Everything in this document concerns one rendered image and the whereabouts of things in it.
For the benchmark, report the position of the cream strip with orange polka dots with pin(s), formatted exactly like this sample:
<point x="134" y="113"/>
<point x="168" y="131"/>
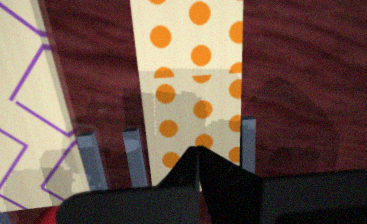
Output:
<point x="189" y="55"/>

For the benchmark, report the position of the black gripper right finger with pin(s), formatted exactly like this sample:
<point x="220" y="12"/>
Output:
<point x="234" y="195"/>

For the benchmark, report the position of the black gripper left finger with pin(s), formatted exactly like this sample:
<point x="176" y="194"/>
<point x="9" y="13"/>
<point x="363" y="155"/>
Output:
<point x="174" y="200"/>

